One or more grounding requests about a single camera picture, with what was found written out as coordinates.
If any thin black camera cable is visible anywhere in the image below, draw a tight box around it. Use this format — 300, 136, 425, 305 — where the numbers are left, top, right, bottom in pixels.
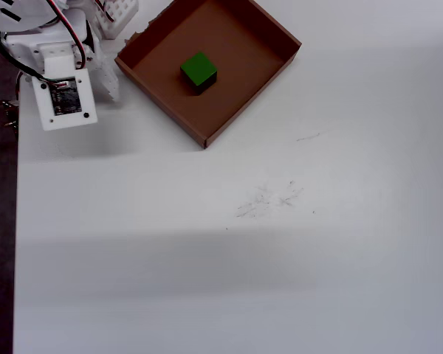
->
0, 31, 58, 88

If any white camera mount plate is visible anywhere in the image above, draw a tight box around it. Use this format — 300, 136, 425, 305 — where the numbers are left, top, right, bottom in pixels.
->
31, 42, 98, 133

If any brown cardboard box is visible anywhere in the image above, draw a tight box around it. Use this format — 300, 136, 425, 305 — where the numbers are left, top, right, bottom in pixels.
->
114, 0, 303, 150

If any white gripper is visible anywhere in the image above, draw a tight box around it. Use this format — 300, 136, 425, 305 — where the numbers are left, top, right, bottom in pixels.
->
1, 20, 120, 103

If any red black gripper servo cable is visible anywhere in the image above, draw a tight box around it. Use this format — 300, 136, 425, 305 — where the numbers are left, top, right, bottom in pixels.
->
47, 0, 89, 70

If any green cube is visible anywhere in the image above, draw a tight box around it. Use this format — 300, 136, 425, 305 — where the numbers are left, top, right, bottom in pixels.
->
179, 51, 219, 97

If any red black arm servo cable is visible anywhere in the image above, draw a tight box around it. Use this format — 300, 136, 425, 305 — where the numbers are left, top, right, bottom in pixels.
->
95, 0, 116, 22

